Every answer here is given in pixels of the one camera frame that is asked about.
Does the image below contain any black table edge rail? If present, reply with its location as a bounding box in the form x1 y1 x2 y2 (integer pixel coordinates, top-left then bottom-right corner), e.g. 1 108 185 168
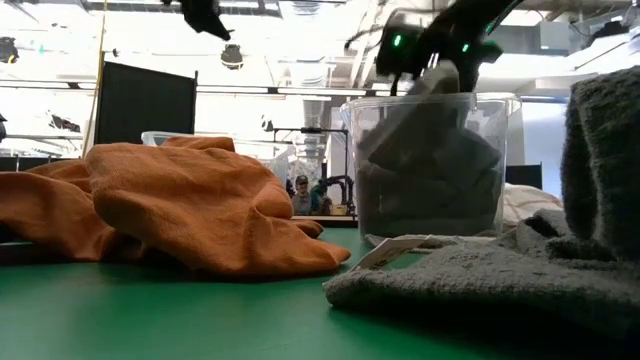
291 214 359 229

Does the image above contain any black ceiling lamp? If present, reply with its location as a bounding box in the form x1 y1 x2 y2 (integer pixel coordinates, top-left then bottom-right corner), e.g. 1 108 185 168
0 36 21 65
220 43 245 71

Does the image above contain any person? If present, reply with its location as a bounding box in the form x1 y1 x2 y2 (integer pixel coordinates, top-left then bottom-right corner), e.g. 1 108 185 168
291 174 315 217

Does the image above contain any black partition panel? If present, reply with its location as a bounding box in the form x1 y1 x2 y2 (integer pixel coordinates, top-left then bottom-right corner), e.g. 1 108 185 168
505 163 544 192

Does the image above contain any clear plastic bin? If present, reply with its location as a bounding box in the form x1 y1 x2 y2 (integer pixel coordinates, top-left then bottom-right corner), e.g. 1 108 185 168
340 92 522 239
140 130 297 187

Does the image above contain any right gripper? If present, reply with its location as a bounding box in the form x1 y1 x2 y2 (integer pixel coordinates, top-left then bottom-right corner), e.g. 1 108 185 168
374 9 504 97

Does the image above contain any yellow pole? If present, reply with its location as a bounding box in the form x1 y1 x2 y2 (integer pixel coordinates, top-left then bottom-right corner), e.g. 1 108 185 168
81 0 109 157

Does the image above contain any grey ceiling unit box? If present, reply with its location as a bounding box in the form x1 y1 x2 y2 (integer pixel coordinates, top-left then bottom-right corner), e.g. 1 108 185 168
538 19 574 52

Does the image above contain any grey horizontal pipe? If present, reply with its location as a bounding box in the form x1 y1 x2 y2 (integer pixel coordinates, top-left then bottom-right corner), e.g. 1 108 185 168
519 94 572 105

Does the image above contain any grey fluffy towel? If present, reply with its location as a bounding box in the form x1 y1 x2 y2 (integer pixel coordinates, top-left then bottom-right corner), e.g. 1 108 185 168
322 67 640 344

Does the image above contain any black standing panel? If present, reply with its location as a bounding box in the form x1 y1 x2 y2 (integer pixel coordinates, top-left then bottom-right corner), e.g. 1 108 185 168
93 60 199 147

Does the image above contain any orange towel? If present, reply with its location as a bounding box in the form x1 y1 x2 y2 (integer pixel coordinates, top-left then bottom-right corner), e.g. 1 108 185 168
0 135 352 279

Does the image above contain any white flat card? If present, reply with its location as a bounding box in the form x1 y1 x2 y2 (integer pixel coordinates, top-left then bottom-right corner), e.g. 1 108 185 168
351 235 432 272

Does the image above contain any dark grey waffle towel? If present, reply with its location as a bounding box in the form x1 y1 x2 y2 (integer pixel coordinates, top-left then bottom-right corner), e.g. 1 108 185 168
355 60 503 237

